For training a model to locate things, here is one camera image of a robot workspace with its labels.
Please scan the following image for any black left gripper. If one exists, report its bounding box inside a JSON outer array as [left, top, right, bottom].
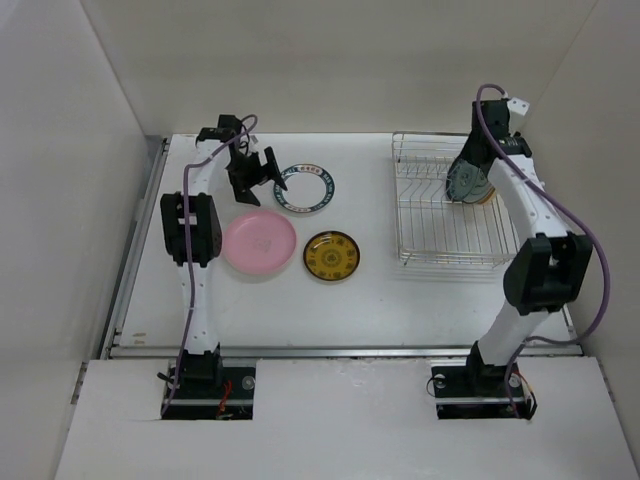
[[225, 147, 285, 206]]

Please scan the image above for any dark green patterned plate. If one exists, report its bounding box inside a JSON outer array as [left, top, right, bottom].
[[445, 158, 487, 204]]

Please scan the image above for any white blue rimmed plate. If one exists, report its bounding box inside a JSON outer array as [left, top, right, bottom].
[[273, 164, 336, 214]]

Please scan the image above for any pink plate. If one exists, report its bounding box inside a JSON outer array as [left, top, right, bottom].
[[222, 210, 297, 275]]

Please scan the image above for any yellow patterned small plate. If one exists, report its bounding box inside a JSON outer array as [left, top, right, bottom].
[[302, 230, 361, 282]]

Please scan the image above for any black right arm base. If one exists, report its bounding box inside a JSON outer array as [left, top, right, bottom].
[[426, 364, 538, 420]]

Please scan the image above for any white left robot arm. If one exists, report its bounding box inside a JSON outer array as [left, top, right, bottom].
[[160, 114, 285, 397]]

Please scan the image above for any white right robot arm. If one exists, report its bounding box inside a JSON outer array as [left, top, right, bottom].
[[446, 99, 593, 394]]

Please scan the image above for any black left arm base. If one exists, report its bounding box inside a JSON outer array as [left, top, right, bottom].
[[158, 365, 256, 421]]

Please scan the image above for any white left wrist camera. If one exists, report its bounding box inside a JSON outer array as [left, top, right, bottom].
[[248, 135, 259, 151]]

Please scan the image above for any metal wire dish rack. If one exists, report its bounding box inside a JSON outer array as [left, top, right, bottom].
[[391, 131, 518, 267]]

